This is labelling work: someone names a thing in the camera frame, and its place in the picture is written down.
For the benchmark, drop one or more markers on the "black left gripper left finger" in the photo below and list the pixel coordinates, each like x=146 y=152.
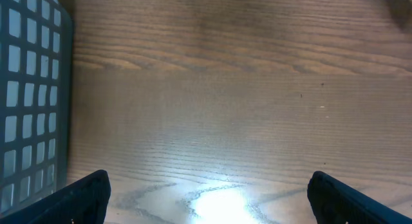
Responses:
x=84 y=201

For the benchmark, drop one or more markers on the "grey plastic mesh basket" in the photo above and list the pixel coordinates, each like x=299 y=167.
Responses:
x=36 y=52

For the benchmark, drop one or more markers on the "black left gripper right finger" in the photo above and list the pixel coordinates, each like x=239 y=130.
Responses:
x=335 y=202

